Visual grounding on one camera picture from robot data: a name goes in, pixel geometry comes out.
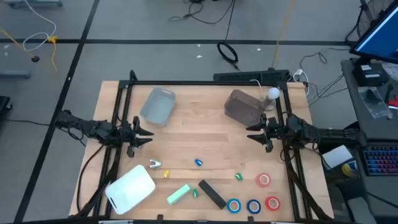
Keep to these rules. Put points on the green mini stapler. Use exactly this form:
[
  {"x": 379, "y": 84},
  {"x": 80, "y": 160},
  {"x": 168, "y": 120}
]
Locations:
[
  {"x": 195, "y": 193},
  {"x": 238, "y": 176}
]

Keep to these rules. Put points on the computer monitor blue screen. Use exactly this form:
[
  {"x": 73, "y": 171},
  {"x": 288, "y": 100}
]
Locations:
[{"x": 382, "y": 37}]

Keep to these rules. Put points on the grey side desk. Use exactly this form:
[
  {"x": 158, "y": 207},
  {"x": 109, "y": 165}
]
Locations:
[{"x": 353, "y": 105}]

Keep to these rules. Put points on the red tape roll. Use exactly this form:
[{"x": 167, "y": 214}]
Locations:
[
  {"x": 257, "y": 180},
  {"x": 266, "y": 203}
]

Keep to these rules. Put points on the black aluminium table frame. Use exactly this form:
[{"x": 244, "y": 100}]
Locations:
[{"x": 202, "y": 83}]

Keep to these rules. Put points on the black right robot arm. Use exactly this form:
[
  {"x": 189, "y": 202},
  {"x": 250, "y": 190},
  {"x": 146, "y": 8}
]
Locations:
[{"x": 326, "y": 135}]

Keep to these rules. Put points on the light blue tape roll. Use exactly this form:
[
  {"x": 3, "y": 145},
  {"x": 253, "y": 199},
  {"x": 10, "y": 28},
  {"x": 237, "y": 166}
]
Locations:
[{"x": 228, "y": 206}]

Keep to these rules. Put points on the white plug adapter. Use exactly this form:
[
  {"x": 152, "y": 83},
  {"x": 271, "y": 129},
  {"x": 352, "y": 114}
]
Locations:
[{"x": 298, "y": 74}]

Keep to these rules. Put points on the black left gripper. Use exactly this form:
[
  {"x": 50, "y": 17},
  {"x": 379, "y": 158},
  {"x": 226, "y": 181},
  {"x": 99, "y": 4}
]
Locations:
[{"x": 129, "y": 137}]

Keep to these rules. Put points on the black stapler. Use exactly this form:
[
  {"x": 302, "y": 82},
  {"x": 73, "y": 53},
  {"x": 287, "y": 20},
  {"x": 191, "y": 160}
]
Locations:
[{"x": 212, "y": 194}]

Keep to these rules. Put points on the clear plastic bag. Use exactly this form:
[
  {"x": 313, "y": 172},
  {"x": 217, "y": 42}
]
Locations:
[{"x": 373, "y": 102}]

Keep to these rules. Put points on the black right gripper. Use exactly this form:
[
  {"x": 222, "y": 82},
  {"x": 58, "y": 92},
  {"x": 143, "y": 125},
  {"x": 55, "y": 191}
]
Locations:
[{"x": 273, "y": 129}]

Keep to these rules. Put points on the black power strip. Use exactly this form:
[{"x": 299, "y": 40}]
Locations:
[{"x": 248, "y": 76}]

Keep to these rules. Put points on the yellow tape roll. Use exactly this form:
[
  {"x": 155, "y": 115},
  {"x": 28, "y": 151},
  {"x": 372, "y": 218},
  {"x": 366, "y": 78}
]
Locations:
[{"x": 346, "y": 169}]

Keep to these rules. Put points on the yellow mini stapler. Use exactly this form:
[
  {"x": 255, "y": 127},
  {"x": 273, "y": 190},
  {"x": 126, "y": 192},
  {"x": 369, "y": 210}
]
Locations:
[{"x": 166, "y": 174}]

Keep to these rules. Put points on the backlit keyboard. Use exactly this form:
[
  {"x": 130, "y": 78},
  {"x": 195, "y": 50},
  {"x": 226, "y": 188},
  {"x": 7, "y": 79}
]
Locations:
[{"x": 382, "y": 160}]

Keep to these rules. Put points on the white plastic lid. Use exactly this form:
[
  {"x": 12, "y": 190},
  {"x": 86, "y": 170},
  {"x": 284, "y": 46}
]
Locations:
[{"x": 130, "y": 188}]

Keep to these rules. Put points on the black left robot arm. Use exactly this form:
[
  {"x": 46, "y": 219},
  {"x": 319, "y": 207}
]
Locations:
[{"x": 90, "y": 127}]

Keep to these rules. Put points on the white box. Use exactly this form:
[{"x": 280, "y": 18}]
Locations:
[{"x": 337, "y": 155}]

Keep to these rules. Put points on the white plastic bin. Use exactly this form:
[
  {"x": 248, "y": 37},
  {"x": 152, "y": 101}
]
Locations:
[{"x": 158, "y": 105}]

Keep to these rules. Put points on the blue mini stapler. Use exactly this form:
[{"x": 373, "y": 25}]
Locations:
[{"x": 198, "y": 162}]

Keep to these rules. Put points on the red tool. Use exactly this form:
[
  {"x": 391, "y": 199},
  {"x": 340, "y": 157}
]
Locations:
[{"x": 394, "y": 102}]

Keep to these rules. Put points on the mint green stapler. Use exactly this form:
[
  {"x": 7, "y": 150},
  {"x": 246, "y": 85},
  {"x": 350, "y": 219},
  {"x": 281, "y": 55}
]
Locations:
[{"x": 178, "y": 194}]

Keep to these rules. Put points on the white light bulb lamp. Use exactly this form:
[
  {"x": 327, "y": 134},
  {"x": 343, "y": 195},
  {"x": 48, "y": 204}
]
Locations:
[{"x": 273, "y": 92}]

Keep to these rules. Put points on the dark blue tape roll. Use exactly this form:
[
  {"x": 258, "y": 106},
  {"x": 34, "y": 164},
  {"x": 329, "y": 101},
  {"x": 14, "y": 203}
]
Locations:
[{"x": 248, "y": 206}]

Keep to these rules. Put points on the black device box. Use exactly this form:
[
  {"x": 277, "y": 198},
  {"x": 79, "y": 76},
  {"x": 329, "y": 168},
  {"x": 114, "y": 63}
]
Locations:
[{"x": 370, "y": 76}]

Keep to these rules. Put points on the black floor fan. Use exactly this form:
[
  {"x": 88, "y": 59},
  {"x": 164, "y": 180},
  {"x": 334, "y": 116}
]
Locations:
[{"x": 371, "y": 11}]

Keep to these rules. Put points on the grey table foot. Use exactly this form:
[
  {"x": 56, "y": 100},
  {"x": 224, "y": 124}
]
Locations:
[
  {"x": 14, "y": 74},
  {"x": 31, "y": 3}
]

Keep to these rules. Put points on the translucent grey plastic bin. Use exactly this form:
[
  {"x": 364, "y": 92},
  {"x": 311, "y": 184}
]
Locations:
[{"x": 242, "y": 107}]

